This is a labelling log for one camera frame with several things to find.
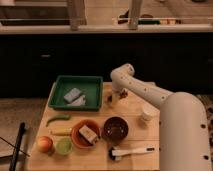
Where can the tan sponge block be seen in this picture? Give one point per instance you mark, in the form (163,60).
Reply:
(88,134)

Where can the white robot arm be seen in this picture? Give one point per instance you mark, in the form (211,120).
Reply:
(183,130)

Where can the red yellow apple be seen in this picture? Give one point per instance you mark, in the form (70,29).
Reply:
(44,144)

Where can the white folded cloth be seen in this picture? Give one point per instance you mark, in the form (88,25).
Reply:
(81,101)

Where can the white dish brush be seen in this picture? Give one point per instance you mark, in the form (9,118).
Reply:
(115,154)

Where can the green plastic tray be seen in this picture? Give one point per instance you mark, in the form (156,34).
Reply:
(90,86)

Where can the small green cup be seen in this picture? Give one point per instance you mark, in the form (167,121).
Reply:
(64,146)

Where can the white paper cup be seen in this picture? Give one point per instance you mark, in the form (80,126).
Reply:
(149,112)

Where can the orange bowl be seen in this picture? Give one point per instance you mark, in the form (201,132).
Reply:
(78,140)

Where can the yellow corn cob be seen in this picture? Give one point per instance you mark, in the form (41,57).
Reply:
(61,131)

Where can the grey sponge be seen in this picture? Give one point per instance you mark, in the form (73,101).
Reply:
(72,95)

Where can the black rod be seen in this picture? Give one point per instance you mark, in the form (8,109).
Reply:
(16,150)

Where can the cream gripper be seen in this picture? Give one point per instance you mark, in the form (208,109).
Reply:
(115,97)

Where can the wooden post right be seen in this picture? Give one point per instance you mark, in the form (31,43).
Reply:
(134,14)

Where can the purple bowl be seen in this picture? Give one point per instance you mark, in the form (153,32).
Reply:
(115,129)

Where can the wooden post left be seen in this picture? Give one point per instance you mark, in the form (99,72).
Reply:
(76,12)

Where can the wooden post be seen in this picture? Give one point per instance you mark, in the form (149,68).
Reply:
(134,14)
(76,12)

